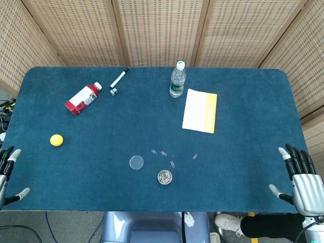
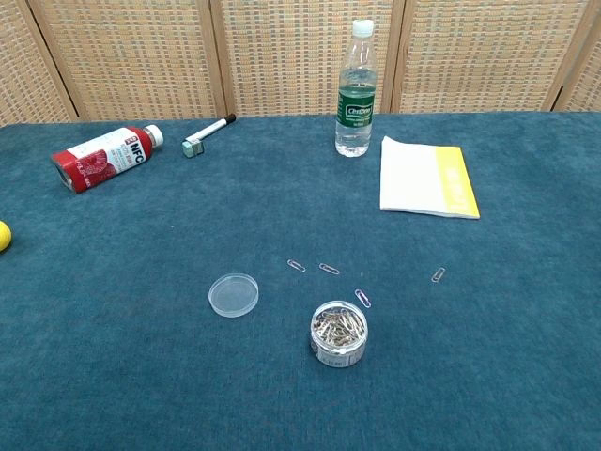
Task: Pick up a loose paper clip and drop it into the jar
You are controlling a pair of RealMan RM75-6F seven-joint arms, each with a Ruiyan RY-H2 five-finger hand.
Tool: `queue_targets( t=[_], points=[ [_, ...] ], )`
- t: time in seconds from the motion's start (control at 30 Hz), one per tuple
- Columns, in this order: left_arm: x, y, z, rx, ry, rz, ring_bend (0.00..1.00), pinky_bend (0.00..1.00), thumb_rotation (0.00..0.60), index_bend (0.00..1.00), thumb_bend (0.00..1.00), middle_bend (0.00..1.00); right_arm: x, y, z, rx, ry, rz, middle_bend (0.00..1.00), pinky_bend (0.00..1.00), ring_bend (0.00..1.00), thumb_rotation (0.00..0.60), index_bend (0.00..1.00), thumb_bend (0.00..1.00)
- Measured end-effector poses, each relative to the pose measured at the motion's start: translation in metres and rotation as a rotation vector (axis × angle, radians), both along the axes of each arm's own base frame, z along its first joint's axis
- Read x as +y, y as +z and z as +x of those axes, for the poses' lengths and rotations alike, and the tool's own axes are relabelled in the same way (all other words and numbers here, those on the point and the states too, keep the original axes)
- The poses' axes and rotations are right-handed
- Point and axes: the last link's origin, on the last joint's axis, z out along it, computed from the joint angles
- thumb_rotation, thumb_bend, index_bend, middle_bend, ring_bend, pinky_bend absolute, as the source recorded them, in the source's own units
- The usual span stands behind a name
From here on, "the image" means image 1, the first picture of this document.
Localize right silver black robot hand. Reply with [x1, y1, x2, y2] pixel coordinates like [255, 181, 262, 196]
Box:
[268, 143, 324, 217]

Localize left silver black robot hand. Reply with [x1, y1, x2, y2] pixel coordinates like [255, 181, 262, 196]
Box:
[0, 146, 31, 209]

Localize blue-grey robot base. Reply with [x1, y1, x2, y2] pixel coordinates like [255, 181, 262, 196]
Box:
[100, 211, 211, 243]

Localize round container of paperclips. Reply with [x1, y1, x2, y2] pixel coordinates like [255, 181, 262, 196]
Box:
[157, 170, 173, 186]

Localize black trouser leg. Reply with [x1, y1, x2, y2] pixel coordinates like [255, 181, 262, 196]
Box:
[240, 213, 306, 241]

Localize woven folding screen panel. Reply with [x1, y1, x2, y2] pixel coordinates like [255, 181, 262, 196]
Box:
[0, 0, 63, 91]
[193, 0, 310, 68]
[111, 0, 211, 67]
[260, 0, 324, 119]
[22, 0, 128, 67]
[300, 107, 324, 175]

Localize yellow ball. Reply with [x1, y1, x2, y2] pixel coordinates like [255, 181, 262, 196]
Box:
[50, 134, 64, 147]

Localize white sneaker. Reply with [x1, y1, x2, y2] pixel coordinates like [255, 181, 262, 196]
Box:
[214, 213, 244, 237]

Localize red juice bottle white cap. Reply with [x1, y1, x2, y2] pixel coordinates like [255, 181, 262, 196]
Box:
[64, 82, 103, 116]

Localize white perforated plate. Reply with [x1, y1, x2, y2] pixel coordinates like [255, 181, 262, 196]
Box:
[184, 212, 195, 229]

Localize clear round lid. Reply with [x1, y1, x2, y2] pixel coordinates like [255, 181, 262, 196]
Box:
[129, 155, 145, 170]

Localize white and yellow notepad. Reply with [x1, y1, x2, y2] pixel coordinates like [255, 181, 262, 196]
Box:
[182, 88, 218, 134]

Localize white marker black cap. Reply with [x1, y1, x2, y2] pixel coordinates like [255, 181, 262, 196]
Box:
[109, 67, 130, 89]

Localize clear water bottle green label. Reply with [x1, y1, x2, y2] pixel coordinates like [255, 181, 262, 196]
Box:
[169, 61, 187, 99]

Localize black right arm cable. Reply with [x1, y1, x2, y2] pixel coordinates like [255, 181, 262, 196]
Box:
[294, 219, 318, 243]

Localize tangled cables with yellow plug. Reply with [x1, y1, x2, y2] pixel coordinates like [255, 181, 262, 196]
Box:
[0, 98, 17, 133]

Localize black floor cable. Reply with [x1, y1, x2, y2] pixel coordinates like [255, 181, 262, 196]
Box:
[0, 224, 42, 243]

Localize blue floor cable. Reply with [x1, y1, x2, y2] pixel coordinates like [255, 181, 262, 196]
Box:
[45, 211, 59, 243]

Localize black cable on robot base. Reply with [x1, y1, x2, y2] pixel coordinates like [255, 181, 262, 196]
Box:
[180, 212, 188, 243]

